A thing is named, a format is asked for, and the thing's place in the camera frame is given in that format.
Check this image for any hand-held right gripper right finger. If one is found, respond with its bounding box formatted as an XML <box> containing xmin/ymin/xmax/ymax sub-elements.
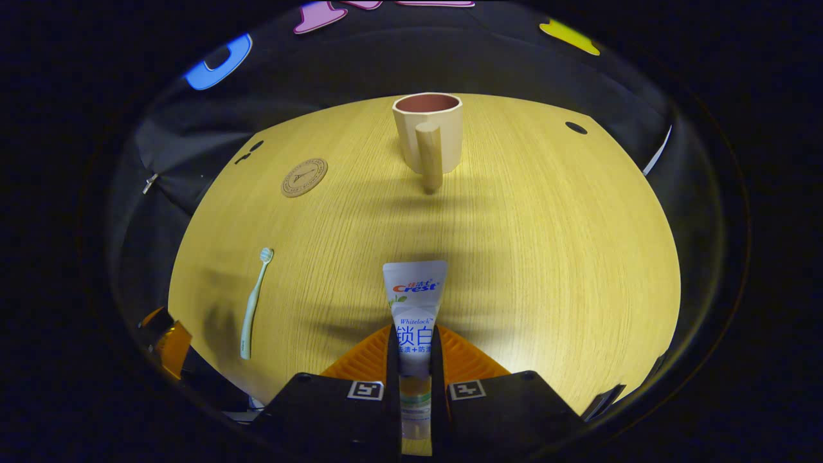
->
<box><xmin>430</xmin><ymin>325</ymin><xmax>583</xmax><ymax>460</ymax></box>

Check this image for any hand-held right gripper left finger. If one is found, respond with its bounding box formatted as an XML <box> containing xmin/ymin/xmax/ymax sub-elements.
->
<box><xmin>251</xmin><ymin>325</ymin><xmax>402</xmax><ymax>460</ymax></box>

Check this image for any white toothpaste tube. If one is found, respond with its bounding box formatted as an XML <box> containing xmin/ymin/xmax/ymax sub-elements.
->
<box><xmin>383</xmin><ymin>260</ymin><xmax>449</xmax><ymax>457</ymax></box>

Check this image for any pale green toothbrush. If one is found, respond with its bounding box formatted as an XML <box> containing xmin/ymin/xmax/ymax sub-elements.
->
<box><xmin>240</xmin><ymin>248</ymin><xmax>275</xmax><ymax>361</ymax></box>

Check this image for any round brown coaster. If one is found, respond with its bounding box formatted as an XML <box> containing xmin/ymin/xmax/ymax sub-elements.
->
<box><xmin>280</xmin><ymin>158</ymin><xmax>329</xmax><ymax>198</ymax></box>

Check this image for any beige cup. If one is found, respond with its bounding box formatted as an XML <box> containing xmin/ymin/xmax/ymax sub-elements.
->
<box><xmin>392</xmin><ymin>93</ymin><xmax>464</xmax><ymax>195</ymax></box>

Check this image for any black backdrop cloth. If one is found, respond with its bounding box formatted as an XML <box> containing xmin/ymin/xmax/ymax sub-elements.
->
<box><xmin>106</xmin><ymin>0</ymin><xmax>682</xmax><ymax>309</ymax></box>

